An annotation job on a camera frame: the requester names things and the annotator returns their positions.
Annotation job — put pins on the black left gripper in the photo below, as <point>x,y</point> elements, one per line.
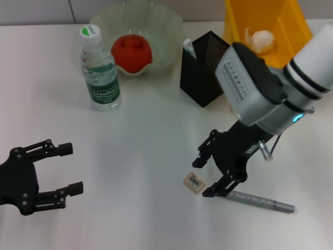
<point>18,177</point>

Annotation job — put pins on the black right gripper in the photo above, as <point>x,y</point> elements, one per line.
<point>234,148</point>

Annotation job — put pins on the beige eraser with barcode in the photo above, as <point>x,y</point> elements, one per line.
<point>193,182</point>

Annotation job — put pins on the clear green-label water bottle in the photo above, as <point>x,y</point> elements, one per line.
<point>102,80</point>

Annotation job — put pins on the green white pen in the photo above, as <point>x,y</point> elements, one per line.
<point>190,48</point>

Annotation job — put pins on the white paper ball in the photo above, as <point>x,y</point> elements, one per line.
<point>262,39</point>

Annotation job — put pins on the grey marker pen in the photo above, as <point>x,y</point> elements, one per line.
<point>260,201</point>

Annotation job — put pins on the black mesh pen holder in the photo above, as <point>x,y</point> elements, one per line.
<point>197,78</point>

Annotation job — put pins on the translucent green fruit bowl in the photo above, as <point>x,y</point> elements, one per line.
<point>161,31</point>

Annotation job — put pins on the yellow plastic bin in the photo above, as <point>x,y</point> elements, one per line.
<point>286,26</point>

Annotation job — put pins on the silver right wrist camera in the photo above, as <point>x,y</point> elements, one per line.
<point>247,86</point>

